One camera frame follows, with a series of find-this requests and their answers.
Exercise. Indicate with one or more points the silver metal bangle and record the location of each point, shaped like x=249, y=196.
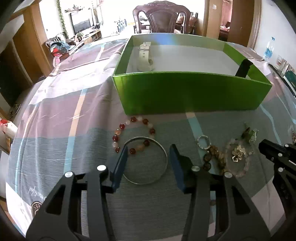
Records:
x=160, y=146

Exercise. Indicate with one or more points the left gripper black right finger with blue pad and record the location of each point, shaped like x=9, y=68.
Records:
x=220, y=209

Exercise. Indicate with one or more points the red white box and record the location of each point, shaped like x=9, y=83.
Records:
x=8, y=133

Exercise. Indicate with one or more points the plastic water bottle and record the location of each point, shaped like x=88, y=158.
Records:
x=269, y=49

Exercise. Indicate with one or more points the green cardboard box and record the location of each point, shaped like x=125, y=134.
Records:
x=191, y=74

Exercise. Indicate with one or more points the black wristband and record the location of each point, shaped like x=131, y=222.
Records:
x=243, y=68

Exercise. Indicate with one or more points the green book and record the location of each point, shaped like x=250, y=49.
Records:
x=290, y=79

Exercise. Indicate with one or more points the black television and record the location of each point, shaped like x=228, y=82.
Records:
x=81, y=20

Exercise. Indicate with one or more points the striped plaid tablecloth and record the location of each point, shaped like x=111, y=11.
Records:
x=68, y=125

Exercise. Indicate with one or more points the dark wooden chair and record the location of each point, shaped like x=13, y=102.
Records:
x=164, y=17

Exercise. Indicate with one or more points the chair with colourful clothes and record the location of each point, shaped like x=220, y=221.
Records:
x=59, y=47

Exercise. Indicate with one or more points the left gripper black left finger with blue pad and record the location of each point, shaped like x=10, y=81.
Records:
x=59, y=217

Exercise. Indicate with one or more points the white watch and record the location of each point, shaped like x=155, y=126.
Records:
x=145, y=63

